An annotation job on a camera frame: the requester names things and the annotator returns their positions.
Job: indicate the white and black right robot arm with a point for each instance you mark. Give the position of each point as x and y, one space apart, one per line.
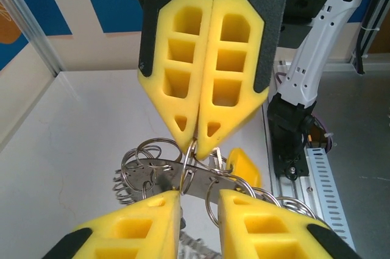
314 45

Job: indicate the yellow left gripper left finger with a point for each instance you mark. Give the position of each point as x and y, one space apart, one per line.
122 231

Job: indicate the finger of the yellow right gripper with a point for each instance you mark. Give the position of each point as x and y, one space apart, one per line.
155 64
259 58

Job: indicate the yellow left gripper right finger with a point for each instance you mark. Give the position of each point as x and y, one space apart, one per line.
274 231

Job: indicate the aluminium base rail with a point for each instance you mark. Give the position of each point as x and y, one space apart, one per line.
283 192

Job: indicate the clear plastic bag with items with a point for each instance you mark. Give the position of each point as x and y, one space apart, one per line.
198 179

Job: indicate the aluminium frame post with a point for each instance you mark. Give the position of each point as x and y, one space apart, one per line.
33 24

